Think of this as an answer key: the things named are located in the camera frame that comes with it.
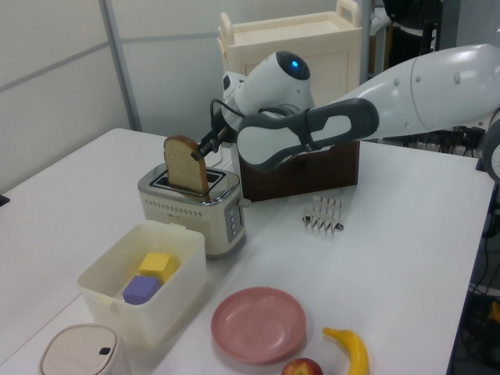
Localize purple block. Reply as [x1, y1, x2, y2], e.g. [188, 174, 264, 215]
[121, 274, 163, 306]

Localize white plastic storage container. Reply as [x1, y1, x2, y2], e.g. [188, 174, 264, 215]
[77, 220, 209, 345]

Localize cream toy cabinet with handles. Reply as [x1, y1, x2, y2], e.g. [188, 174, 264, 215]
[216, 0, 363, 118]

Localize dark brown wooden box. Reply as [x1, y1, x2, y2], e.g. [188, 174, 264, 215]
[237, 139, 362, 203]

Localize yellow block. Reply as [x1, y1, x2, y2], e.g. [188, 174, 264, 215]
[137, 252, 177, 284]

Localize cream two-slot toaster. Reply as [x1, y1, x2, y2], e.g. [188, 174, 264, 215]
[137, 162, 252, 259]

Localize metal toast rack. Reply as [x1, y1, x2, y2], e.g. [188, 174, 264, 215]
[301, 195, 347, 234]

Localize pink plate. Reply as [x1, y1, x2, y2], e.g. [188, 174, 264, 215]
[210, 287, 309, 366]

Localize white container lid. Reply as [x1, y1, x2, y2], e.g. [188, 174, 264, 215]
[37, 323, 130, 375]

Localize red apple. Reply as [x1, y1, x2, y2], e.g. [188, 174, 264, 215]
[280, 357, 325, 375]

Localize yellow banana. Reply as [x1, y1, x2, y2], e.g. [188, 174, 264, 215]
[321, 327, 370, 375]

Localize brown-crusted bread slice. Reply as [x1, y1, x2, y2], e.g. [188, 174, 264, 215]
[162, 134, 210, 195]

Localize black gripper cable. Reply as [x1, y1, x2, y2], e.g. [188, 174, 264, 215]
[209, 98, 251, 146]

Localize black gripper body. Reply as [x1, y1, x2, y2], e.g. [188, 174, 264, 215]
[209, 125, 237, 151]

